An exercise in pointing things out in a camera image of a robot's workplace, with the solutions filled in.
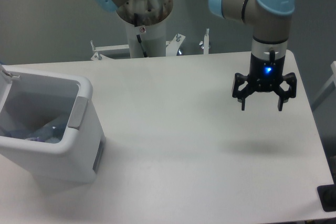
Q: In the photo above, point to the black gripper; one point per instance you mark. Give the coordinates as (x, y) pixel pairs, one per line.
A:
(264, 76)

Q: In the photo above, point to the crushed clear plastic bottle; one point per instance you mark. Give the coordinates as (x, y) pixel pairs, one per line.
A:
(52, 132)

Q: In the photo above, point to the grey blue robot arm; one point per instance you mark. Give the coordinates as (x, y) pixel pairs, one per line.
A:
(270, 19)

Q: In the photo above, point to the white trash can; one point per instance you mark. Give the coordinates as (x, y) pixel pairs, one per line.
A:
(32, 98)

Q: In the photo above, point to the white frame at right edge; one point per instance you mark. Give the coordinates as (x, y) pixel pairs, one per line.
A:
(325, 91)

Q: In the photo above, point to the white pedestal base frame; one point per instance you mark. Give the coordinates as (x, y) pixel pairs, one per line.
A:
(140, 48)

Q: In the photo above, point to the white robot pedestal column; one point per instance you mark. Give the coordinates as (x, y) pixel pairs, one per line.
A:
(145, 17)

